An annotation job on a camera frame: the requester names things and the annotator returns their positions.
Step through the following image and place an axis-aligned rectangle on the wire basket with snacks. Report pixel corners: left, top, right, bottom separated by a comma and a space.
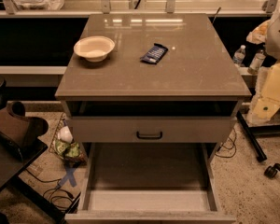
49, 113, 86, 163

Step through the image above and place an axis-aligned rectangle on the grey middle drawer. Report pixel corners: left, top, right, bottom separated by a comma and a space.
67, 117, 236, 143

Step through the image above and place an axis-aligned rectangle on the clear water bottle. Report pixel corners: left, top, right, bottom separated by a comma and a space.
232, 45, 245, 67

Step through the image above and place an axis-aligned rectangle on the white bowl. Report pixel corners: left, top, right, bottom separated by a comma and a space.
74, 36, 115, 63

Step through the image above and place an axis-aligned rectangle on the black chair base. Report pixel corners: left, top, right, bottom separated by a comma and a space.
236, 111, 280, 179

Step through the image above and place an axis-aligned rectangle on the black floor cable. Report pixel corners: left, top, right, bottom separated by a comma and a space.
24, 168, 82, 213

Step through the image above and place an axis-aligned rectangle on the bottle with yellowish liquid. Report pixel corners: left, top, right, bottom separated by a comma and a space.
248, 49, 266, 75

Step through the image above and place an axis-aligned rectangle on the blue snack bar wrapper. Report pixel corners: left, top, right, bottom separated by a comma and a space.
140, 43, 168, 64

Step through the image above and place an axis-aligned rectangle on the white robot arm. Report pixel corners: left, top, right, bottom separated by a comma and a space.
246, 6, 280, 124

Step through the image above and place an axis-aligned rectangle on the grey open bottom drawer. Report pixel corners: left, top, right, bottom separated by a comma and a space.
65, 143, 236, 224

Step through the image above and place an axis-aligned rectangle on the black headset device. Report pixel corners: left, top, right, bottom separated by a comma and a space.
0, 101, 49, 161

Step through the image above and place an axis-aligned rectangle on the black cable right of cabinet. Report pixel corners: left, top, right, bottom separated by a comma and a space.
215, 127, 238, 160

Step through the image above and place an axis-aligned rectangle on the black side table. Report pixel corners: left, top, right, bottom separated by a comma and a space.
0, 133, 69, 224

